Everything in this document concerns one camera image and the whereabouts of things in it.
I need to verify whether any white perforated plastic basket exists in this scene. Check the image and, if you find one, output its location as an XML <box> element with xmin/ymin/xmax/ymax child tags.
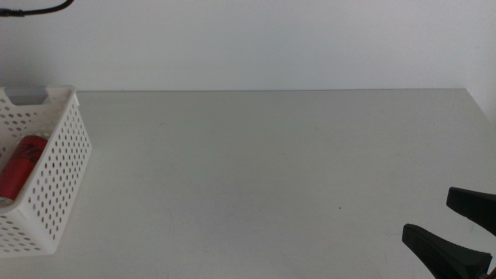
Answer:
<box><xmin>0</xmin><ymin>84</ymin><xmax>93</xmax><ymax>257</ymax></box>

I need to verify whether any black left camera cable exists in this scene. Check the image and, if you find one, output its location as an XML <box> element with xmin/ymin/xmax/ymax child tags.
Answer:
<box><xmin>0</xmin><ymin>0</ymin><xmax>75</xmax><ymax>18</ymax></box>

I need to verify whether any red soda can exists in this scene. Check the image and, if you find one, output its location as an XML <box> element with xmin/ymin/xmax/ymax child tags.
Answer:
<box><xmin>0</xmin><ymin>134</ymin><xmax>49</xmax><ymax>207</ymax></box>

